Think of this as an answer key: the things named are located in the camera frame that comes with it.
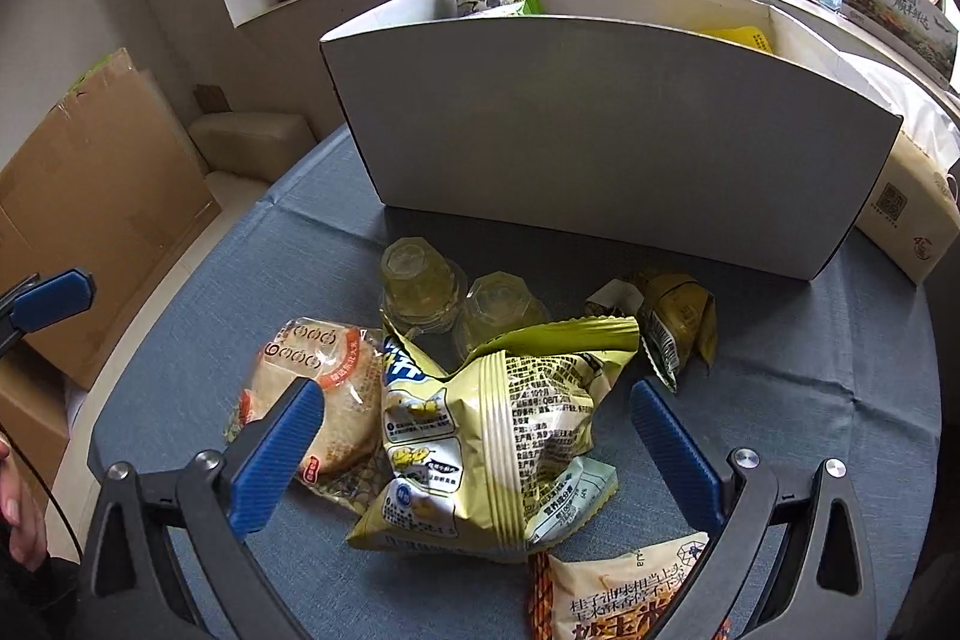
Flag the round cake packet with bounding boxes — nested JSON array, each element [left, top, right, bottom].
[[223, 316, 395, 515]]

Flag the small cardboard box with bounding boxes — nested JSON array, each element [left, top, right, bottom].
[[0, 340, 73, 485]]

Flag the white cardboard box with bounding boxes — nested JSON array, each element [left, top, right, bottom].
[[319, 0, 906, 283]]

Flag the beige tissue pack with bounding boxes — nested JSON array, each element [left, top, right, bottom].
[[853, 51, 960, 287]]

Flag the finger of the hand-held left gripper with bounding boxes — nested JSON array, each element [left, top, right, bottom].
[[0, 268, 97, 357]]

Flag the beige orange-edged snack packet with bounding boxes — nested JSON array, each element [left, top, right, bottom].
[[527, 530, 734, 640]]

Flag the person's left hand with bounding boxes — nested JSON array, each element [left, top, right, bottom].
[[0, 437, 50, 570]]

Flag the blue printed tissue box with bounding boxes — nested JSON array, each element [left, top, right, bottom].
[[808, 0, 960, 88]]

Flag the black cable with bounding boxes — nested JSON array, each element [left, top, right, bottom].
[[0, 431, 85, 564]]

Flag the clear jelly cup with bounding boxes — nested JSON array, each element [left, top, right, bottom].
[[379, 235, 470, 335], [452, 272, 552, 360]]

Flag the small olive snack packet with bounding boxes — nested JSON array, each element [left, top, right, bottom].
[[583, 269, 718, 393]]

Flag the yellow-green crisp bag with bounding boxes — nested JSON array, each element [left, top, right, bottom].
[[345, 316, 643, 564]]

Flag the bright yellow snack packet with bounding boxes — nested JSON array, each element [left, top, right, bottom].
[[703, 25, 775, 56]]

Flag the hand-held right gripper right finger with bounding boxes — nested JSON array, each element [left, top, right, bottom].
[[630, 377, 880, 640]]

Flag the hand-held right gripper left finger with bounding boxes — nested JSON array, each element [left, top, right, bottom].
[[81, 377, 326, 640]]

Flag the flat cardboard sheet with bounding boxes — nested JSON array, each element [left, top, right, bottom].
[[0, 47, 223, 390]]

